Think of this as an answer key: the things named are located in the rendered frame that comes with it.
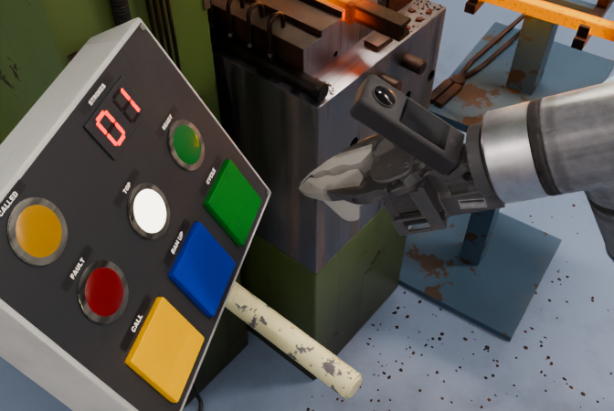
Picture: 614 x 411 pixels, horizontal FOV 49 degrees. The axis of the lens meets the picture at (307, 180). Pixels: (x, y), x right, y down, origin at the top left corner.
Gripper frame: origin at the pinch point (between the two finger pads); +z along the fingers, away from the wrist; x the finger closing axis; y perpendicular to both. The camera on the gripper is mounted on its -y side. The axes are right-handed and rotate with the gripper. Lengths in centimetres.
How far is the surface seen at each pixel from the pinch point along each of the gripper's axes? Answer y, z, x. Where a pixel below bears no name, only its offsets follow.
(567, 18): 29, -20, 65
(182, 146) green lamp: -9.3, 10.6, -1.1
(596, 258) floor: 125, -3, 89
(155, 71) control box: -16.6, 10.9, 3.3
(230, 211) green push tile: 0.4, 10.2, -2.0
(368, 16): 5.4, 4.9, 44.4
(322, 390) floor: 91, 57, 28
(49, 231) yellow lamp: -16.5, 10.5, -19.6
